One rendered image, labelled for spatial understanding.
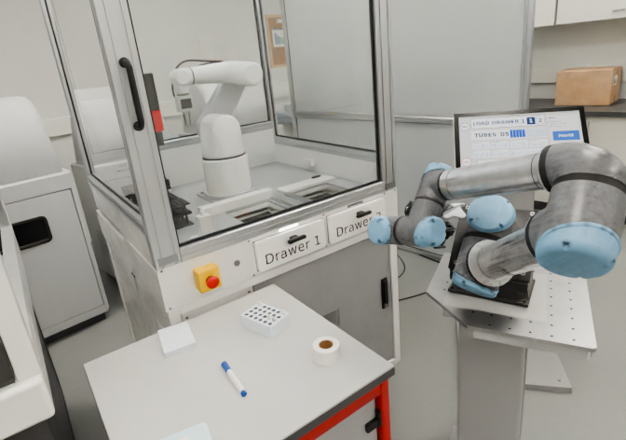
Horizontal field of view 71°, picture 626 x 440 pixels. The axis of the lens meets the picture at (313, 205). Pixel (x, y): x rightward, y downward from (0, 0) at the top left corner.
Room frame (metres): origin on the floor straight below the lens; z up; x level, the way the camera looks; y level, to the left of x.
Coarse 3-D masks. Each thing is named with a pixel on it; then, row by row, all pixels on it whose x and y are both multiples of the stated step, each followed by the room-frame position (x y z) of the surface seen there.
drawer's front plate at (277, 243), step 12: (300, 228) 1.45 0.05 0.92; (312, 228) 1.48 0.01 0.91; (324, 228) 1.51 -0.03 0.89; (264, 240) 1.37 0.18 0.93; (276, 240) 1.39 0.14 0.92; (288, 240) 1.42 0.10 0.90; (312, 240) 1.47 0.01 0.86; (324, 240) 1.50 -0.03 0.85; (264, 252) 1.36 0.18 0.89; (276, 252) 1.39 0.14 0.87; (288, 252) 1.41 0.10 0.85; (300, 252) 1.44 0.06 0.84; (264, 264) 1.36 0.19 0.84; (276, 264) 1.38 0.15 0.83
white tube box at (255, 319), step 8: (256, 304) 1.18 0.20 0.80; (264, 304) 1.17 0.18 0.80; (248, 312) 1.13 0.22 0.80; (256, 312) 1.13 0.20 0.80; (264, 312) 1.14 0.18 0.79; (272, 312) 1.12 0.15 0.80; (288, 312) 1.11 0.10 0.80; (240, 320) 1.12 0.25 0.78; (248, 320) 1.10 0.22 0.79; (256, 320) 1.09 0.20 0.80; (264, 320) 1.09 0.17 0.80; (280, 320) 1.08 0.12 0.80; (288, 320) 1.10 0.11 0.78; (248, 328) 1.11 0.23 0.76; (256, 328) 1.08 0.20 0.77; (264, 328) 1.06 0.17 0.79; (272, 328) 1.05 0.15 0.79; (280, 328) 1.08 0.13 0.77; (272, 336) 1.05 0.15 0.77
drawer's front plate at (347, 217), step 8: (376, 200) 1.66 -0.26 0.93; (384, 200) 1.68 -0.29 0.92; (352, 208) 1.60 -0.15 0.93; (360, 208) 1.61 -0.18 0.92; (368, 208) 1.63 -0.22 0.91; (376, 208) 1.66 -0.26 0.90; (384, 208) 1.68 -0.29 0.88; (328, 216) 1.53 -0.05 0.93; (336, 216) 1.54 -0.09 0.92; (344, 216) 1.56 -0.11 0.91; (352, 216) 1.58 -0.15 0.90; (368, 216) 1.63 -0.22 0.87; (328, 224) 1.53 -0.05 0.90; (336, 224) 1.54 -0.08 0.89; (344, 224) 1.56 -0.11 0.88; (352, 224) 1.58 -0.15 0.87; (360, 224) 1.60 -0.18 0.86; (328, 232) 1.53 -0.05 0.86; (336, 232) 1.54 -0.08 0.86; (344, 232) 1.56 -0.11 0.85; (352, 232) 1.58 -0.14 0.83; (360, 232) 1.60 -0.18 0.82; (336, 240) 1.54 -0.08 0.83
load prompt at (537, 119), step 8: (472, 120) 1.90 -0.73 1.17; (480, 120) 1.89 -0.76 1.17; (488, 120) 1.88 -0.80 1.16; (496, 120) 1.87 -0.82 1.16; (504, 120) 1.86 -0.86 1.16; (512, 120) 1.85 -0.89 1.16; (520, 120) 1.84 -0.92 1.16; (528, 120) 1.83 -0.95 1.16; (536, 120) 1.83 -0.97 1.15; (544, 120) 1.82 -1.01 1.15; (472, 128) 1.88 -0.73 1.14; (480, 128) 1.87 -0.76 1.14; (488, 128) 1.86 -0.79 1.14
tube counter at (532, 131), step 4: (532, 128) 1.81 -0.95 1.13; (536, 128) 1.80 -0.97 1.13; (540, 128) 1.80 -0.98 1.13; (544, 128) 1.80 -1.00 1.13; (500, 132) 1.83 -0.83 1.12; (504, 132) 1.83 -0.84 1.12; (508, 132) 1.82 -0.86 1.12; (512, 132) 1.82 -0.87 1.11; (516, 132) 1.81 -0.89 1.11; (520, 132) 1.81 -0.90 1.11; (524, 132) 1.80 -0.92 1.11; (528, 132) 1.80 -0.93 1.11; (532, 132) 1.80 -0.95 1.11; (536, 132) 1.79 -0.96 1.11; (540, 132) 1.79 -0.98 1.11; (544, 132) 1.78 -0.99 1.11; (500, 136) 1.82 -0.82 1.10; (504, 136) 1.82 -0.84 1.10; (508, 136) 1.81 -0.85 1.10; (512, 136) 1.81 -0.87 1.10; (516, 136) 1.80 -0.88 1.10; (520, 136) 1.80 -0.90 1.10; (524, 136) 1.79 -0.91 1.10; (528, 136) 1.79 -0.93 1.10; (532, 136) 1.79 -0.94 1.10; (536, 136) 1.78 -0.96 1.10; (540, 136) 1.78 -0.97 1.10; (544, 136) 1.77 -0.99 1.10
